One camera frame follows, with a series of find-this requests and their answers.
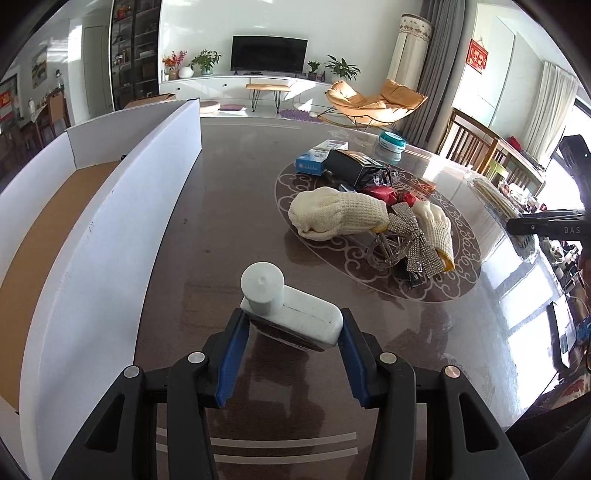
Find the brown cardboard box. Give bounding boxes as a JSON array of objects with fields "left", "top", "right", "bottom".
[{"left": 124, "top": 93, "right": 176, "bottom": 109}]

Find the green potted plant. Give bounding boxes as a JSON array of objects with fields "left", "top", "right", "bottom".
[{"left": 190, "top": 48, "right": 222, "bottom": 76}]

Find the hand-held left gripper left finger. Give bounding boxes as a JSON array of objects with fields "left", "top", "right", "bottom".
[{"left": 51, "top": 308, "right": 252, "bottom": 480}]

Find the purple round rug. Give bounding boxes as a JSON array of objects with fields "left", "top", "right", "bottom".
[{"left": 279, "top": 108, "right": 324, "bottom": 123}]

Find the slatted wooden dining chair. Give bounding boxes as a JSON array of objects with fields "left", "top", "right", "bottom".
[{"left": 436, "top": 108, "right": 504, "bottom": 174}]

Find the dark display cabinet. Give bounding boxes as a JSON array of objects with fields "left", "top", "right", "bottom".
[{"left": 109, "top": 0, "right": 162, "bottom": 112}]

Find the cane-back dining chair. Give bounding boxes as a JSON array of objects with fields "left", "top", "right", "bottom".
[{"left": 46, "top": 90, "right": 71, "bottom": 134}]

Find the white curtain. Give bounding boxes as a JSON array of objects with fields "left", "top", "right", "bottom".
[{"left": 522, "top": 60, "right": 580, "bottom": 160}]

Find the cotton swab pack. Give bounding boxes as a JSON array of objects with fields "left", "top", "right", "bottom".
[{"left": 471, "top": 178, "right": 525, "bottom": 220}]

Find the wooden bench with metal legs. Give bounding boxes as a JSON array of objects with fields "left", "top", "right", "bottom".
[{"left": 246, "top": 83, "right": 296, "bottom": 114}]

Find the teal round container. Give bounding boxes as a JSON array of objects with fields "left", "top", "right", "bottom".
[{"left": 376, "top": 130, "right": 407, "bottom": 162}]

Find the white cardboard box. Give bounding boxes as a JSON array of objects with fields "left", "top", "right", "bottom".
[{"left": 0, "top": 99, "right": 202, "bottom": 462}]

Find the white plastic bottle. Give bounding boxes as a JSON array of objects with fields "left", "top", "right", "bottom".
[{"left": 240, "top": 262, "right": 345, "bottom": 350}]

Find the broad-leaf potted plant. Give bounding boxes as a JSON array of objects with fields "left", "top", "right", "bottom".
[{"left": 325, "top": 55, "right": 361, "bottom": 81}]

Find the red foil packet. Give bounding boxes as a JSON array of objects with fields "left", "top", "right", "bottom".
[{"left": 360, "top": 185, "right": 419, "bottom": 206}]

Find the black flat television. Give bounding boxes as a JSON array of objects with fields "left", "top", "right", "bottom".
[{"left": 231, "top": 35, "right": 308, "bottom": 75}]

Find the cream knit glove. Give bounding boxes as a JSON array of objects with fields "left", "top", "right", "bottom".
[
  {"left": 412, "top": 202, "right": 456, "bottom": 273},
  {"left": 288, "top": 188, "right": 389, "bottom": 241}
]

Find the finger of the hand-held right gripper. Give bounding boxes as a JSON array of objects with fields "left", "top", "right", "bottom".
[{"left": 507, "top": 210, "right": 585, "bottom": 236}]

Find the red wall hanging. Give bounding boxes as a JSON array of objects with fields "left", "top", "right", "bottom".
[{"left": 468, "top": 39, "right": 491, "bottom": 75}]

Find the black printed box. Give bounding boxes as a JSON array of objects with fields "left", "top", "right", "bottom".
[{"left": 322, "top": 148, "right": 393, "bottom": 192}]

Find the cloth-covered standing air conditioner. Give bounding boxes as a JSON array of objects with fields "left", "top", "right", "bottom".
[{"left": 387, "top": 13, "right": 434, "bottom": 90}]

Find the orange lounge chair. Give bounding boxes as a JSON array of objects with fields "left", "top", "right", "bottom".
[{"left": 318, "top": 79, "right": 428, "bottom": 132}]

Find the white television cabinet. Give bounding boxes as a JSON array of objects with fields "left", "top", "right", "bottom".
[{"left": 159, "top": 74, "right": 342, "bottom": 100}]

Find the grey curtain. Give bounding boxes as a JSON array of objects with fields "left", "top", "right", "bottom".
[{"left": 397, "top": 0, "right": 467, "bottom": 148}]

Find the orange flower bouquet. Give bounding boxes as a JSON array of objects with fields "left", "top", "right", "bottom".
[{"left": 161, "top": 51, "right": 188, "bottom": 81}]

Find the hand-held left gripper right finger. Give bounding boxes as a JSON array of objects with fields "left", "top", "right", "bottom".
[{"left": 339, "top": 308, "right": 532, "bottom": 480}]

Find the blue white medicine box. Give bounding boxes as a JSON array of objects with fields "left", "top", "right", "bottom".
[{"left": 295, "top": 139, "right": 349, "bottom": 176}]

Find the rhinestone bow hair clip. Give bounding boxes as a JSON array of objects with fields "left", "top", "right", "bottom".
[{"left": 388, "top": 203, "right": 441, "bottom": 288}]

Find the framed painting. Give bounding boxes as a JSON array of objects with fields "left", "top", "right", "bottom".
[{"left": 31, "top": 46, "right": 49, "bottom": 88}]

